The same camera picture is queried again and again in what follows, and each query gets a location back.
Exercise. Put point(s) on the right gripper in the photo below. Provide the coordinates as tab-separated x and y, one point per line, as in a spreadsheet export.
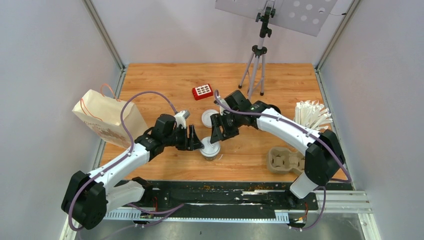
217	120

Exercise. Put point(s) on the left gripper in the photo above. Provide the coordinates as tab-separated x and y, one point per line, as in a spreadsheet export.
190	144

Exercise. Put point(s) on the white plastic cup lid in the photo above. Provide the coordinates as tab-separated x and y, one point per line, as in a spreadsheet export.
210	148

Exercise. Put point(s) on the brown coffee cup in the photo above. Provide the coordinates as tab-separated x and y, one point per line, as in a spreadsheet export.
209	157

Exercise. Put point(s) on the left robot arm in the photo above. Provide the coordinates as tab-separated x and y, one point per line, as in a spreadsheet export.
90	196

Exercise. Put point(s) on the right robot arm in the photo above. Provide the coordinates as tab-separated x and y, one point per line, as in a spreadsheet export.
321	150

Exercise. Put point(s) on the red white block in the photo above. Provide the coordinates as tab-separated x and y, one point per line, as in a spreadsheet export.
202	92

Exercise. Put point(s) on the tripod stand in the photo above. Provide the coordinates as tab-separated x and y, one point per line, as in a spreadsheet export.
259	52

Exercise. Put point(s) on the cardboard cup carrier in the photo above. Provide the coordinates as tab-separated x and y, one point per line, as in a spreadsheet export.
281	160

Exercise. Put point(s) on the paper cup of straws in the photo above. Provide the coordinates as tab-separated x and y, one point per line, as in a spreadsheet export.
312	115

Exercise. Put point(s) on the brown paper bag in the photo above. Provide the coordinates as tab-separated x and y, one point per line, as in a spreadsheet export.
108	116

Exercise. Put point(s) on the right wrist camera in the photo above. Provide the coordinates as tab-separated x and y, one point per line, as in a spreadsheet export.
223	106

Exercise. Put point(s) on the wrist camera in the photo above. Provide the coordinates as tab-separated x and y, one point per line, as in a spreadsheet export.
223	106
181	118

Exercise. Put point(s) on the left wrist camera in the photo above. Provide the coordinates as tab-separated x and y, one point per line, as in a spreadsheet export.
181	118

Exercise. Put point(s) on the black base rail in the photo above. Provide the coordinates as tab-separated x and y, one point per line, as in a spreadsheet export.
225	199

